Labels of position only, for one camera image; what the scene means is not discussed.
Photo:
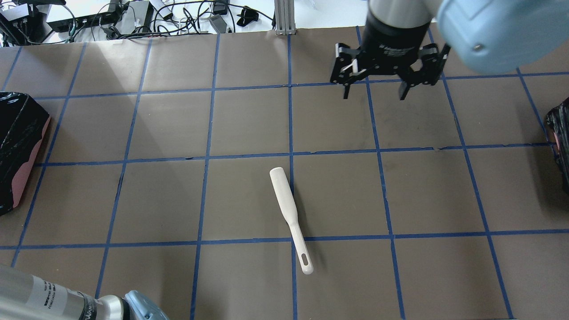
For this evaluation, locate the white hand brush dark bristles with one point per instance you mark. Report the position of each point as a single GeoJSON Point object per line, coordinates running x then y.
{"type": "Point", "coordinates": [288, 207]}

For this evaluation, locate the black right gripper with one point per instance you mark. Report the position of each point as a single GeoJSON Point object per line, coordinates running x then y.
{"type": "Point", "coordinates": [390, 43]}

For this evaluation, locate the black bag lined bin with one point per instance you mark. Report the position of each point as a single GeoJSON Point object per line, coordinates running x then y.
{"type": "Point", "coordinates": [23, 124]}

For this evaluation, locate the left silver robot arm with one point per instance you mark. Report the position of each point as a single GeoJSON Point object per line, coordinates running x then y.
{"type": "Point", "coordinates": [28, 297]}

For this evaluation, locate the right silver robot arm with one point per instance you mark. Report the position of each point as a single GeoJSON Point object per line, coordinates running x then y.
{"type": "Point", "coordinates": [412, 38]}

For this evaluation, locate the aluminium frame post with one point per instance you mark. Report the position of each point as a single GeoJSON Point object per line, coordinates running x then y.
{"type": "Point", "coordinates": [284, 17]}

